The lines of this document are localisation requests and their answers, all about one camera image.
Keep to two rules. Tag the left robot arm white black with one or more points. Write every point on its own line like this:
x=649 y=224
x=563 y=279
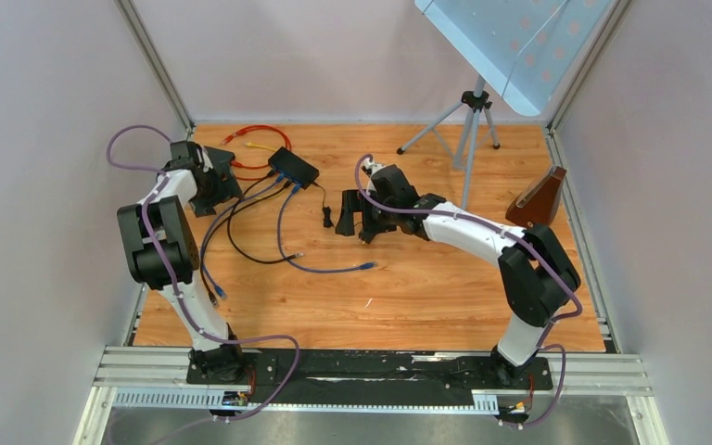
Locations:
x=162 y=253

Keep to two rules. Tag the grey tripod stand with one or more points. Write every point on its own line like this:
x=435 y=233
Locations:
x=478 y=106

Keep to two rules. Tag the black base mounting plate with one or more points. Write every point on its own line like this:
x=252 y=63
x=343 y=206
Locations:
x=378 y=378

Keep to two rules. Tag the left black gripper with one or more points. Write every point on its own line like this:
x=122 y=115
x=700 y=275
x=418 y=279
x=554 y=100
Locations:
x=228 y=190

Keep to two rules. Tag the brown wooden metronome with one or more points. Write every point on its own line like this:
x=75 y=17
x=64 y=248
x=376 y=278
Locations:
x=540 y=202

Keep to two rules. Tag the black power adapter with cord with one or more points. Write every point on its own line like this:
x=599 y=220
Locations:
x=327 y=215

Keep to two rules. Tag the aluminium frame rail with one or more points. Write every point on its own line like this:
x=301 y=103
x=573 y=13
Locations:
x=556 y=390

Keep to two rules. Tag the light blue perforated panel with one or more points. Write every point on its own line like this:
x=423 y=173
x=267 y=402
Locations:
x=522 y=49

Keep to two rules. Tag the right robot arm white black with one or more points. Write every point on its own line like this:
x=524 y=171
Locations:
x=539 y=279

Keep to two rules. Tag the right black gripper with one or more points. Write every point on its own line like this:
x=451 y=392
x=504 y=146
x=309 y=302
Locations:
x=353 y=202

